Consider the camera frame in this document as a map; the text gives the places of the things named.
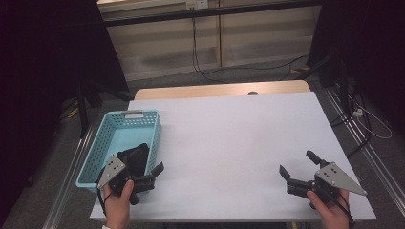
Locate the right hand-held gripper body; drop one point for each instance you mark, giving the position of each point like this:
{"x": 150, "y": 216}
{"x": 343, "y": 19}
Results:
{"x": 334, "y": 178}

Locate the black metal stand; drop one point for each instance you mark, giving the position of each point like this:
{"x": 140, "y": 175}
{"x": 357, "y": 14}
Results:
{"x": 342, "y": 82}

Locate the black metal crossbar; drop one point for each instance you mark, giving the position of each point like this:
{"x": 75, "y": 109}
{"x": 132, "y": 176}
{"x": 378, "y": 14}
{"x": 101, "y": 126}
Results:
{"x": 159, "y": 17}

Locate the wooden table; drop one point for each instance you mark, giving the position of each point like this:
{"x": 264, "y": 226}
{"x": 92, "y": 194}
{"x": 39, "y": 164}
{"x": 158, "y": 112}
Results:
{"x": 191, "y": 90}

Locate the yellow floor tape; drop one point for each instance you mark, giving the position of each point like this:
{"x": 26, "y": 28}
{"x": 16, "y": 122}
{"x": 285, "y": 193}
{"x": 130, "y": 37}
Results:
{"x": 73, "y": 113}
{"x": 301, "y": 68}

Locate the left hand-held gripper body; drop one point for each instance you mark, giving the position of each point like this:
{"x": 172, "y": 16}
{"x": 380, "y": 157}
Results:
{"x": 116, "y": 168}

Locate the person's right hand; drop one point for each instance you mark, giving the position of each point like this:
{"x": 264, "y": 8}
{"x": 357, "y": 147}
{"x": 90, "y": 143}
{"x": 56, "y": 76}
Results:
{"x": 334, "y": 216}

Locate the black tripod stand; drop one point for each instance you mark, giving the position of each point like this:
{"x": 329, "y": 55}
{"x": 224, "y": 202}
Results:
{"x": 83, "y": 117}

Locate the metal floor rail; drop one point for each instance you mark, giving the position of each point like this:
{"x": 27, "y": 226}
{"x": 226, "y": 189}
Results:
{"x": 68, "y": 181}
{"x": 375, "y": 165}

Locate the light blue plastic basket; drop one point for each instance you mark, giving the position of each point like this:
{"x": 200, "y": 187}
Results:
{"x": 124, "y": 140}

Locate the wide black curtain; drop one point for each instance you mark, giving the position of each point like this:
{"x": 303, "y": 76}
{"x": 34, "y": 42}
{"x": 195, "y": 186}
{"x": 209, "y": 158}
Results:
{"x": 38, "y": 63}

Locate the narrow black curtain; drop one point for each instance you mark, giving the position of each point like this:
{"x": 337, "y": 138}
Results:
{"x": 366, "y": 38}

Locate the white wall socket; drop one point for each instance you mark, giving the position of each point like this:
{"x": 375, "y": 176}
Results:
{"x": 197, "y": 4}

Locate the black shorts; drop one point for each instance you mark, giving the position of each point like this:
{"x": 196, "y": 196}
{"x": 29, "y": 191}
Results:
{"x": 143, "y": 159}

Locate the person's left hand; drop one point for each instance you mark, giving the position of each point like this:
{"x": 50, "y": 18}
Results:
{"x": 117, "y": 210}

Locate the white table mat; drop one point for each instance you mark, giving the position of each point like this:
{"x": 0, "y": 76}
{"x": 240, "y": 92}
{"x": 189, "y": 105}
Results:
{"x": 302, "y": 111}

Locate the white power plug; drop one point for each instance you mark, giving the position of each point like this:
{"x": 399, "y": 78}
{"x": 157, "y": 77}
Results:
{"x": 357, "y": 112}

